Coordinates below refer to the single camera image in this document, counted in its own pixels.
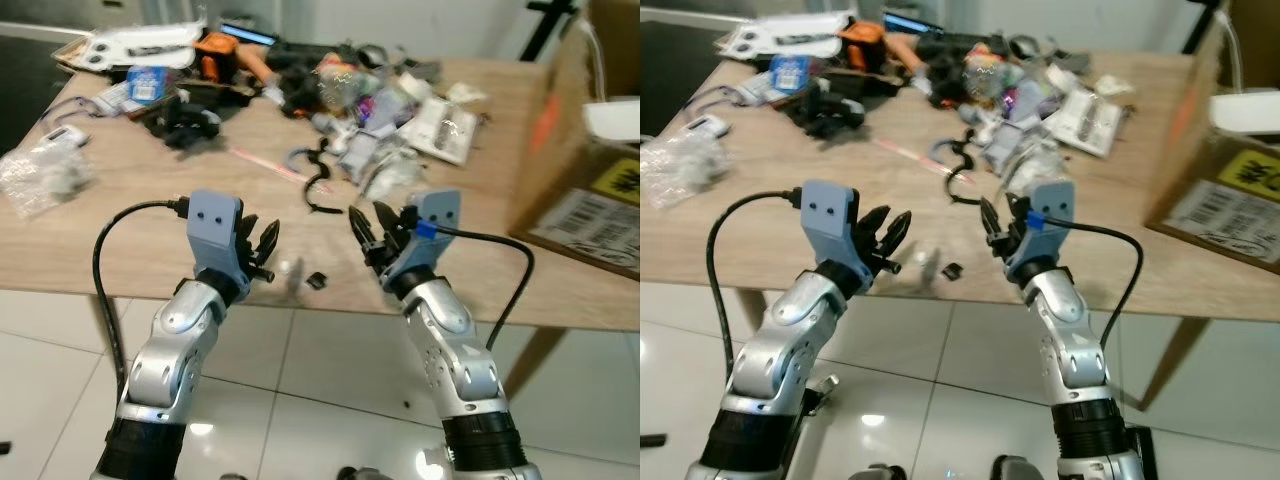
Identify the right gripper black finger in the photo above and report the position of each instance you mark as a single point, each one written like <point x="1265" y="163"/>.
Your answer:
<point x="990" y="220"/>
<point x="388" y="218"/>
<point x="1014" y="208"/>
<point x="361" y="226"/>

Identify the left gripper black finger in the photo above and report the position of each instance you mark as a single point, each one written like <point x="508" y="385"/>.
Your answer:
<point x="271" y="240"/>
<point x="898" y="230"/>
<point x="251" y="234"/>
<point x="873" y="225"/>

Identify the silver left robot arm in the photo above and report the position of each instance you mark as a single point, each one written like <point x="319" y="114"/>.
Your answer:
<point x="765" y="350"/>
<point x="170" y="350"/>

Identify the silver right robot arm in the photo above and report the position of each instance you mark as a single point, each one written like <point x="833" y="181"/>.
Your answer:
<point x="460" y="360"/>
<point x="1085" y="360"/>

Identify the small clear piece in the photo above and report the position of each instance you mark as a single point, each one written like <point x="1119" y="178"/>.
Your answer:
<point x="292" y="275"/>

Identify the small black piece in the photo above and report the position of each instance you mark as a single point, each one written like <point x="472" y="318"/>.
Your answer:
<point x="952" y="271"/>
<point x="317" y="280"/>

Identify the thin red stick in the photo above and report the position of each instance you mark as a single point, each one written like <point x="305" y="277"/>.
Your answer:
<point x="268" y="164"/>
<point x="915" y="155"/>

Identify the white printed booklet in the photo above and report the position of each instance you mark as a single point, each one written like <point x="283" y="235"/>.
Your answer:
<point x="442" y="130"/>
<point x="1088" y="120"/>

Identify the black mechanical part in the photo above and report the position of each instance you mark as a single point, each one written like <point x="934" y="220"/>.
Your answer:
<point x="185" y="120"/>
<point x="825" y="108"/>

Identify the clear bag of colourful bits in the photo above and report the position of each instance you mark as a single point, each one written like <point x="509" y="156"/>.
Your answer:
<point x="992" y="72"/>
<point x="348" y="82"/>

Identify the blue printed packet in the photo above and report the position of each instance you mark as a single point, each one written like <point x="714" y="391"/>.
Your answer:
<point x="150" y="84"/>
<point x="790" y="76"/>

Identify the wooden table leg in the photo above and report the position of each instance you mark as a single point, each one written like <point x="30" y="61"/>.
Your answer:
<point x="1175" y="360"/>
<point x="532" y="360"/>

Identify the orange and black tool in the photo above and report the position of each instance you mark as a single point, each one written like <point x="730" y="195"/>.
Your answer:
<point x="220" y="55"/>
<point x="862" y="45"/>

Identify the brown cardboard box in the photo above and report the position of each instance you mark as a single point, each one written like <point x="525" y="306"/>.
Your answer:
<point x="1195" y="170"/>
<point x="570" y="140"/>

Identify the small white device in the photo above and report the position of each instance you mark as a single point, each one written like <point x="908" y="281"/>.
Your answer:
<point x="708" y="126"/>
<point x="66" y="137"/>

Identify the clear crumpled plastic bag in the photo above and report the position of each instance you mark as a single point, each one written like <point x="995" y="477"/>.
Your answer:
<point x="685" y="168"/>
<point x="40" y="178"/>

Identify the device with blue screen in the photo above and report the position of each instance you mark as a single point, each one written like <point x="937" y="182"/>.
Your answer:
<point x="905" y="22"/>
<point x="248" y="33"/>

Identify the white plastic packaging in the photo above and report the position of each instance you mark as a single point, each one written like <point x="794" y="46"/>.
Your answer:
<point x="785" y="38"/>
<point x="135" y="45"/>

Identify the grey robot foot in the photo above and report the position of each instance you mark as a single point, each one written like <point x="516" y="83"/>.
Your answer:
<point x="1015" y="468"/>

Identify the white rounded object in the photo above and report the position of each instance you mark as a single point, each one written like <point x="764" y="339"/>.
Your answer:
<point x="612" y="120"/>
<point x="1245" y="118"/>

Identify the black stand pole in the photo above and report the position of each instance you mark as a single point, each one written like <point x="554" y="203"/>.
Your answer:
<point x="548" y="25"/>
<point x="1205" y="22"/>

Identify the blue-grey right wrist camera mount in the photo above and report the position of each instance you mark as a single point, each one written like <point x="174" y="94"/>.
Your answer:
<point x="436" y="215"/>
<point x="1050" y="215"/>

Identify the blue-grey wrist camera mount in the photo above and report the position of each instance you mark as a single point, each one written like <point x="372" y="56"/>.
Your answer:
<point x="1050" y="215"/>
<point x="213" y="228"/>
<point x="436" y="215"/>
<point x="828" y="220"/>

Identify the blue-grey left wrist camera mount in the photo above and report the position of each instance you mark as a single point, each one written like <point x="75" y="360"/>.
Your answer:
<point x="213" y="228"/>
<point x="828" y="220"/>

